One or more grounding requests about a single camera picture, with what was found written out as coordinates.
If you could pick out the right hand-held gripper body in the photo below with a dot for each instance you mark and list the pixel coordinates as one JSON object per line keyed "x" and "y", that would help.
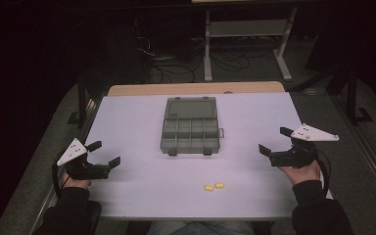
{"x": 298, "y": 158}

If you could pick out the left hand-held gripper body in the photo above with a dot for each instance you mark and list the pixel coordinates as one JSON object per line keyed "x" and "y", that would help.
{"x": 84, "y": 170}

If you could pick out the person's left hand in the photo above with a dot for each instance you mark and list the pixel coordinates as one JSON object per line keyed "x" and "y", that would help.
{"x": 76, "y": 183}

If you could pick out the person's right hand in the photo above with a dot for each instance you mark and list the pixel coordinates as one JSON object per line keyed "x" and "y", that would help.
{"x": 302, "y": 174}

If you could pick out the black metal stand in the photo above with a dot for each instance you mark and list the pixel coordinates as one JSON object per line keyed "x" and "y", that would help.
{"x": 82, "y": 101}
{"x": 351, "y": 98}

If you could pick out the small yellow earplug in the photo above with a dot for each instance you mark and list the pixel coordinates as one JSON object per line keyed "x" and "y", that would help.
{"x": 219, "y": 185}
{"x": 209, "y": 188}

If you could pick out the grey plastic compartment box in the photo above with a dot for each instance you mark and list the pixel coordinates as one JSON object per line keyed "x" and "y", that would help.
{"x": 189, "y": 130}

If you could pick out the wooden table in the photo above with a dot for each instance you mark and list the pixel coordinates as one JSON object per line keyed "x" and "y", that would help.
{"x": 192, "y": 88}

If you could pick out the white metal desk frame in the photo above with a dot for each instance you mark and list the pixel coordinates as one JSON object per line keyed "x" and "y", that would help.
{"x": 207, "y": 49}

